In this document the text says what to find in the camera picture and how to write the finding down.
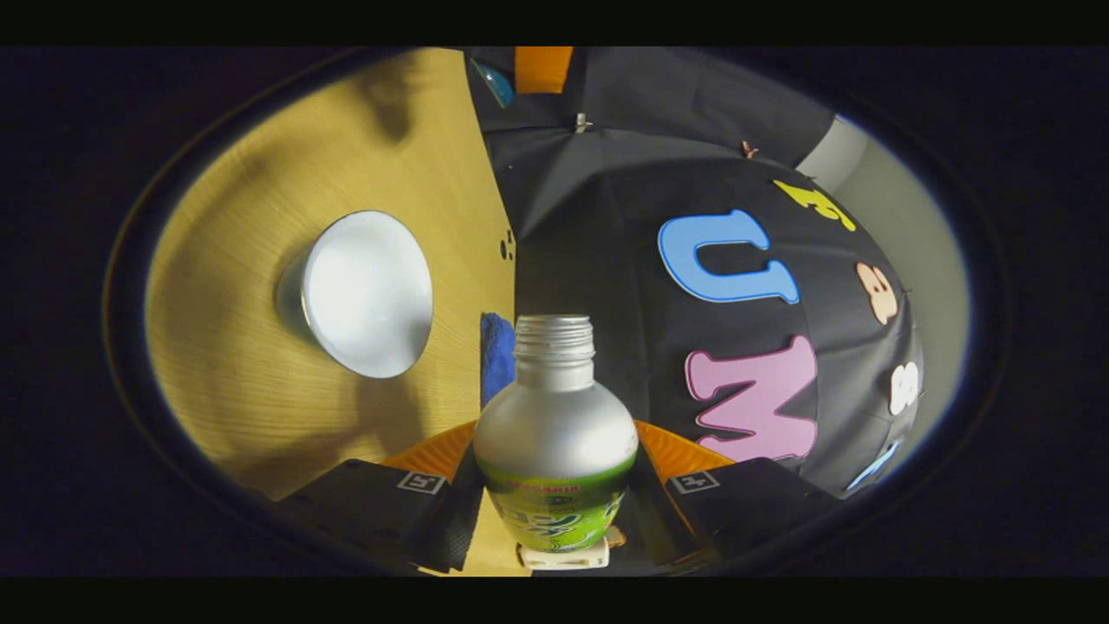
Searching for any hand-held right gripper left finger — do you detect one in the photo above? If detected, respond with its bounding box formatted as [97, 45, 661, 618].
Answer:
[282, 420, 486, 575]

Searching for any teal teacup lid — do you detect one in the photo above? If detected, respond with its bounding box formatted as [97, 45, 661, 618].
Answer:
[472, 59, 515, 108]

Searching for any white teacup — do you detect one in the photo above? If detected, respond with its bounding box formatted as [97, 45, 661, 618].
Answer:
[277, 211, 434, 380]

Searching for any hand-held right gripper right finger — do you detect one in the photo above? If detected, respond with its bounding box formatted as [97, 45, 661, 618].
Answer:
[624, 420, 837, 569]

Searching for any silver water bottle green label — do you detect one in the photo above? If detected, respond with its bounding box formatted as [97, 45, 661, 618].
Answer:
[473, 315, 640, 556]

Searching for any blue towel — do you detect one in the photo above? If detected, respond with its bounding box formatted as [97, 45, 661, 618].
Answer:
[481, 312, 518, 410]

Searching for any black backdrop cloth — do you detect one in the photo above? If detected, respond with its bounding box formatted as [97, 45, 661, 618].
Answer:
[464, 47, 924, 499]

